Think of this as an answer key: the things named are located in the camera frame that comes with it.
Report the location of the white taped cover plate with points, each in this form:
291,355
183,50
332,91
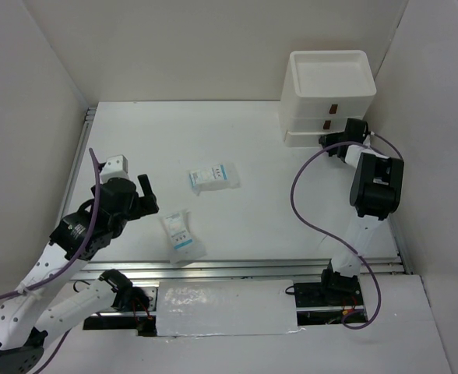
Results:
225,308

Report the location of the white drawer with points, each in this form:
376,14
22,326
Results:
304,139
291,124

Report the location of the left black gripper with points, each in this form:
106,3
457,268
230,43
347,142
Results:
144,205

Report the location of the white drawer organizer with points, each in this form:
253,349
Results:
327,84

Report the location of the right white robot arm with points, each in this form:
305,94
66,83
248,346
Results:
375,194

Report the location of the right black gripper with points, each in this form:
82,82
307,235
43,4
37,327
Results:
329,140

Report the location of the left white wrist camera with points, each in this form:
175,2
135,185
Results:
114,167

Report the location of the cotton pad packet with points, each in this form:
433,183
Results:
184,247
214,178

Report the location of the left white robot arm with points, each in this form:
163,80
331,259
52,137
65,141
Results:
29,320

